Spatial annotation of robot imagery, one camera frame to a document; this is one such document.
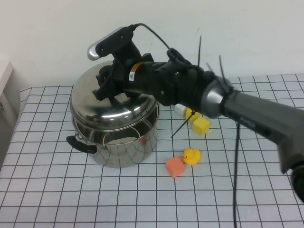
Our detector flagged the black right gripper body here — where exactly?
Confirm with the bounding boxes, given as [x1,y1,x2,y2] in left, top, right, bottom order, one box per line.
[108,53,156,102]

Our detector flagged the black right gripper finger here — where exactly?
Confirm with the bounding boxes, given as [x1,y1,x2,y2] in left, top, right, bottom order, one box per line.
[92,83,124,101]
[95,65,115,85]

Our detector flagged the steel lid with black knob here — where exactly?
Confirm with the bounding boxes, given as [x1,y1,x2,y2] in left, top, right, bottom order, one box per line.
[70,60,159,132]

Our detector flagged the small white foam cube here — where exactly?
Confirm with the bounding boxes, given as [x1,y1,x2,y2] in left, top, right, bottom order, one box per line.
[175,104,187,116]

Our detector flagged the black zip tie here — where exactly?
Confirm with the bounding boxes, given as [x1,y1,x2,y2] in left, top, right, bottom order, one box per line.
[218,55,227,80]
[170,111,198,139]
[197,35,203,68]

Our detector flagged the yellow foam cube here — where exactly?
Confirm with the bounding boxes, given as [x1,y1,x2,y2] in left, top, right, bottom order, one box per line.
[185,108,200,123]
[191,116,210,136]

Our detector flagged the orange foam block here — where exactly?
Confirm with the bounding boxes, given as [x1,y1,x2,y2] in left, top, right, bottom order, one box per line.
[165,155,185,178]

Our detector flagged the yellow rubber duck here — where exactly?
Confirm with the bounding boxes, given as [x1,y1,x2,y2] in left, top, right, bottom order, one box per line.
[181,148,201,165]

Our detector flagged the white furniture panel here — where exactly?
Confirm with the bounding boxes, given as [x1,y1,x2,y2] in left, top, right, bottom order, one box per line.
[0,61,21,168]

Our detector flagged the white black grid tablecloth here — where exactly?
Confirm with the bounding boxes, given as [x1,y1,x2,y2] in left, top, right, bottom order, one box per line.
[0,73,304,228]

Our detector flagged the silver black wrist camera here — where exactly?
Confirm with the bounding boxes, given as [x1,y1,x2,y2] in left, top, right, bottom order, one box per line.
[87,25,141,63]

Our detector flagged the thin black camera cable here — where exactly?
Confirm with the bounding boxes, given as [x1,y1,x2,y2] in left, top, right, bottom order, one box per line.
[131,22,172,51]

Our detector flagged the stainless steel pot black handles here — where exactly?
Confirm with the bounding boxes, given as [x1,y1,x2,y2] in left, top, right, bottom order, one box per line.
[66,101,160,169]

